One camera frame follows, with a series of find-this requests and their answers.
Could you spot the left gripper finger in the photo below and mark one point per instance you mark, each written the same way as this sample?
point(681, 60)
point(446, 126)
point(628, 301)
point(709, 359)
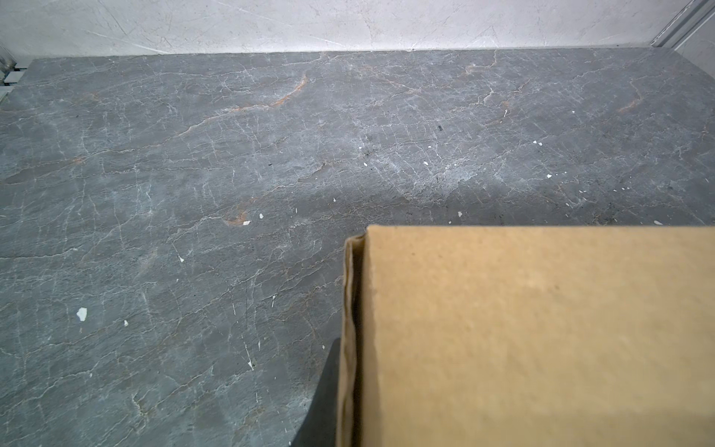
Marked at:
point(319, 426)

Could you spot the cardboard box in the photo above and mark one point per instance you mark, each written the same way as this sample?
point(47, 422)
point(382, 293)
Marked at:
point(528, 336)

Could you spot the aluminium frame profile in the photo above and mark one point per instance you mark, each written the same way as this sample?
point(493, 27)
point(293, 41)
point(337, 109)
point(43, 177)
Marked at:
point(694, 14)

